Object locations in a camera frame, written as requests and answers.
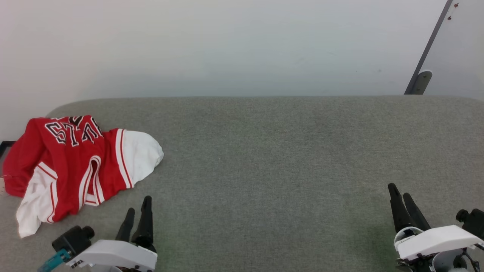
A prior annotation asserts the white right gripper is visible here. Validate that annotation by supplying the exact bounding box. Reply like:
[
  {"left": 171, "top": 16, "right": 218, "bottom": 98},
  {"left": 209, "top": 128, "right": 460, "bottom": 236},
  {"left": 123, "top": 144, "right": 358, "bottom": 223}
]
[{"left": 388, "top": 183, "right": 484, "bottom": 261}]

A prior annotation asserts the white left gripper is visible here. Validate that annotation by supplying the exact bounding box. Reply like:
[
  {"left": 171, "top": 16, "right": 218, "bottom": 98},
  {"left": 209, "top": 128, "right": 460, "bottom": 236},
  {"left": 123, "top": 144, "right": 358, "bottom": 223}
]
[{"left": 66, "top": 196, "right": 158, "bottom": 272}]

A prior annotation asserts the red and white jersey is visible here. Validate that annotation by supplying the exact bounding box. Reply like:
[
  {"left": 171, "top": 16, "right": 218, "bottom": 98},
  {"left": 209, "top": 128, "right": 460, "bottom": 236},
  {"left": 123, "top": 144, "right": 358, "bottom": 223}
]
[{"left": 2, "top": 115, "right": 164, "bottom": 238}]

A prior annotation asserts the teal cable connector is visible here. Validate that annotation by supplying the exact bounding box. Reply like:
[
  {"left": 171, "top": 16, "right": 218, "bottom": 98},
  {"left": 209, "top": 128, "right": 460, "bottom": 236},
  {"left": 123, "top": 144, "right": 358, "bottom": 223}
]
[{"left": 37, "top": 249, "right": 71, "bottom": 272}]

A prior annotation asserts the grey metal pole with bracket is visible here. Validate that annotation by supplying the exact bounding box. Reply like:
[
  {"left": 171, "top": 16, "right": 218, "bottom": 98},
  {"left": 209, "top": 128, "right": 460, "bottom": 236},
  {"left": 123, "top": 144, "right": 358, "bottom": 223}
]
[{"left": 404, "top": 0, "right": 454, "bottom": 95}]

